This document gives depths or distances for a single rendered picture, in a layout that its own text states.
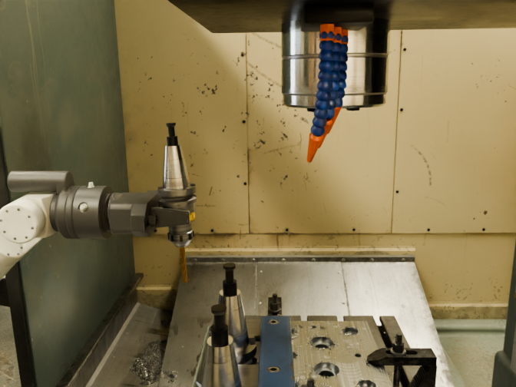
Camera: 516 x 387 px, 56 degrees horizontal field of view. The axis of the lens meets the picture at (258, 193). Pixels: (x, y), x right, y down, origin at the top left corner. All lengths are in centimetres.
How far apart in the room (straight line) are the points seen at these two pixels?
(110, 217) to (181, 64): 108
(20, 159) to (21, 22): 30
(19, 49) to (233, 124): 83
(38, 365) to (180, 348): 53
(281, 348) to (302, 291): 119
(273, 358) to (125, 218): 33
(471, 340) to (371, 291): 44
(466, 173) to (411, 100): 34
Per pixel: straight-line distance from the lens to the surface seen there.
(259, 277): 184
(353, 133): 180
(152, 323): 192
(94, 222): 80
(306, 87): 70
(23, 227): 83
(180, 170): 78
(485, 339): 208
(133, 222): 76
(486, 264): 207
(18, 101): 118
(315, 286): 181
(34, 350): 127
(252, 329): 67
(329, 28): 57
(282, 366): 58
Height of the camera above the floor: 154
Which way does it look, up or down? 13 degrees down
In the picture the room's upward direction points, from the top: 1 degrees counter-clockwise
